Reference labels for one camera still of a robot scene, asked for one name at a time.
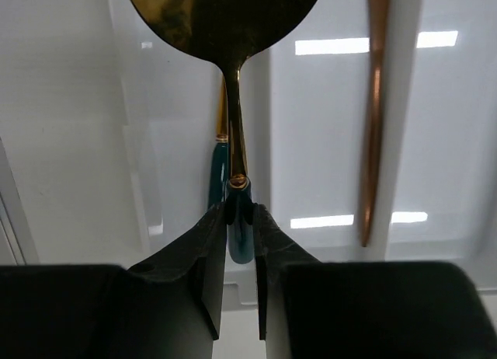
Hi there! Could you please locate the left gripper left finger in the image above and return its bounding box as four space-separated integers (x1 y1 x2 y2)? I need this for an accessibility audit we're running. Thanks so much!
128 204 226 340

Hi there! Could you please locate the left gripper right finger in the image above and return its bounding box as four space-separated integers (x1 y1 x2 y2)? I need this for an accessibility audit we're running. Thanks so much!
252 204 320 340

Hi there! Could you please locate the rose gold knife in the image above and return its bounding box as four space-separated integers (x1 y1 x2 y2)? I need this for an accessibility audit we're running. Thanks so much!
360 0 390 247

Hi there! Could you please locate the white cutlery tray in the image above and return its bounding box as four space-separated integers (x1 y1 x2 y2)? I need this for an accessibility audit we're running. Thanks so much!
1 0 496 303

